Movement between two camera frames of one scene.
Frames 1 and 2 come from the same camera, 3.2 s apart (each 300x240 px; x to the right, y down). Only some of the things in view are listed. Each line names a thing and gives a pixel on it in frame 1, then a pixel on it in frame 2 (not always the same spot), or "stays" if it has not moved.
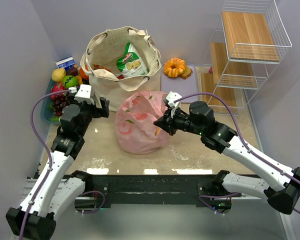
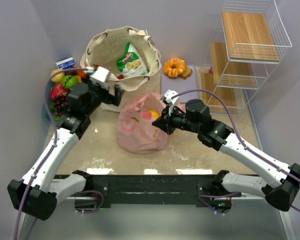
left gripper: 101,107 -> 112,94
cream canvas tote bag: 120,60 stays
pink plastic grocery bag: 135,131 stays
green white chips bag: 131,63 stays
